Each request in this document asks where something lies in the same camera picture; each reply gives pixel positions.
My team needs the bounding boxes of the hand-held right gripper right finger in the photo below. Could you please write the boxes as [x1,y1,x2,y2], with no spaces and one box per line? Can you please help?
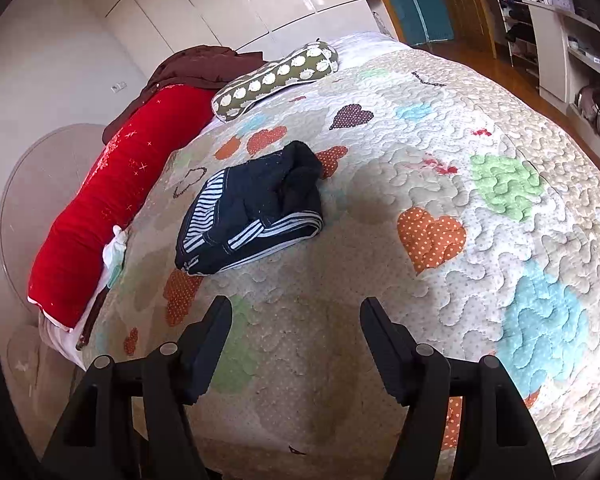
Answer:
[359,297,556,480]

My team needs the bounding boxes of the glossy white wardrobe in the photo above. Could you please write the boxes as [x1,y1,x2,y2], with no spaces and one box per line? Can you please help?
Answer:
[70,0,383,63]

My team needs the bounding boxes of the rack of clothes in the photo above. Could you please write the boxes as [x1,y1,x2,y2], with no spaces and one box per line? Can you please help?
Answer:
[480,0,548,81]

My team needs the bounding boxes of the black pants with green print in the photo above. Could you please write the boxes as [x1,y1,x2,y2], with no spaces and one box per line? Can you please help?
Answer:
[174,140,327,277]

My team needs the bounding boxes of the white shelf unit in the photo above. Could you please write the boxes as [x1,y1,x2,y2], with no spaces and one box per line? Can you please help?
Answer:
[521,0,600,163]

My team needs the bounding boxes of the patchwork heart quilt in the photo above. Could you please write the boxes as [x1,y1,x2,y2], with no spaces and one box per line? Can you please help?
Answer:
[80,32,600,477]

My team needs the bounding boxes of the teal panel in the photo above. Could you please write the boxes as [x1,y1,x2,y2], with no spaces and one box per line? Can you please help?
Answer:
[369,0,457,47]

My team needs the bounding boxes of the round glass table top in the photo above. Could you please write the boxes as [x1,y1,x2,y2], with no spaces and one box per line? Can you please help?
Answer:
[0,122,117,313]

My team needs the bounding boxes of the small white cloth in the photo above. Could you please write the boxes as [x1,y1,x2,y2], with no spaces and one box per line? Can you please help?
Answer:
[101,225,129,267]

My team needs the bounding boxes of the dark brown cloth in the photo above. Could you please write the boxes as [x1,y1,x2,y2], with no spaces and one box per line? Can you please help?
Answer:
[102,45,269,144]

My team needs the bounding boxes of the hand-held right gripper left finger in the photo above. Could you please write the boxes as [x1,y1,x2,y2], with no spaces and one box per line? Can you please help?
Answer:
[42,295,234,480]

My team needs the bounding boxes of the olive dotted pillow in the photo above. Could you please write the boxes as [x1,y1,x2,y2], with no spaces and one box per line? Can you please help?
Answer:
[210,39,340,124]

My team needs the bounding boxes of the wooden door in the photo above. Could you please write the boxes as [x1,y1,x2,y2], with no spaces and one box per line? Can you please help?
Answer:
[430,0,499,59]

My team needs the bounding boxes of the long red pillow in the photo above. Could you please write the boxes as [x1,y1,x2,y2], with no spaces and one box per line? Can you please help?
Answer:
[27,83,217,332]

